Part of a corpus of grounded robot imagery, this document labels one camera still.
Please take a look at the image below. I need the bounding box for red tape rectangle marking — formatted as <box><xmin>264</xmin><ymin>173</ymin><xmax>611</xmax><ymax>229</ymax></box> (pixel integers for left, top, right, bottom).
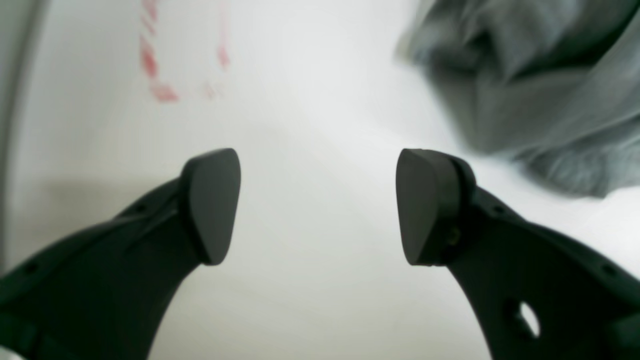
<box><xmin>139</xmin><ymin>0</ymin><xmax>231</xmax><ymax>104</ymax></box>

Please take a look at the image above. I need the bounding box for grey t-shirt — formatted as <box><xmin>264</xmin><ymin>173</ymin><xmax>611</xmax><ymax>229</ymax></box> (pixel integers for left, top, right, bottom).
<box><xmin>397</xmin><ymin>0</ymin><xmax>640</xmax><ymax>198</ymax></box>

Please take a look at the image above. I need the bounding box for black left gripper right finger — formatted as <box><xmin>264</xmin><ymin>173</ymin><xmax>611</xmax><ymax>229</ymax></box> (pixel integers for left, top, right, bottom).
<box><xmin>395</xmin><ymin>148</ymin><xmax>640</xmax><ymax>360</ymax></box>

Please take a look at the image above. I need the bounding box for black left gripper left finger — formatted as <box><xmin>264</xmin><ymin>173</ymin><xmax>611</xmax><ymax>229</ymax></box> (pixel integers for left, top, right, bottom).
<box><xmin>0</xmin><ymin>148</ymin><xmax>242</xmax><ymax>360</ymax></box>

